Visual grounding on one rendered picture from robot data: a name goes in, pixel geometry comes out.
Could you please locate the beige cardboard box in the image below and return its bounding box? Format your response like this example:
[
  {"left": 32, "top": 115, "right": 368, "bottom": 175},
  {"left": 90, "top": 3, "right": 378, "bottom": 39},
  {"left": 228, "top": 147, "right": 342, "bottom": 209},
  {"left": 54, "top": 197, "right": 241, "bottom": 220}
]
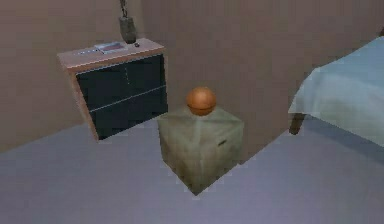
[{"left": 156, "top": 105, "right": 245, "bottom": 197}]

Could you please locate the bed with pale blue cover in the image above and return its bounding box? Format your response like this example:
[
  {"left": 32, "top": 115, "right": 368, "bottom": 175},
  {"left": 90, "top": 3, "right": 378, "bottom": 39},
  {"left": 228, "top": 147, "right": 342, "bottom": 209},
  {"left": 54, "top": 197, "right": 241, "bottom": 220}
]
[{"left": 287, "top": 27, "right": 384, "bottom": 148}]

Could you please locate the brown black chest of drawers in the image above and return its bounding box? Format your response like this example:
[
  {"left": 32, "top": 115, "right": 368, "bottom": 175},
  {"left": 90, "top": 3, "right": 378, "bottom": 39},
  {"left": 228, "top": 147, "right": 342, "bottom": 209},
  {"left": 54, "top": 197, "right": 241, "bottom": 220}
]
[{"left": 56, "top": 37, "right": 169, "bottom": 142}]

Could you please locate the orange ball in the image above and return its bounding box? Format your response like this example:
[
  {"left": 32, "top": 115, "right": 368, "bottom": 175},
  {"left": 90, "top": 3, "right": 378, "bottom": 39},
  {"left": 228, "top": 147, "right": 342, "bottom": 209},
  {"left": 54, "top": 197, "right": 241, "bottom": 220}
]
[{"left": 185, "top": 86, "right": 218, "bottom": 117}]

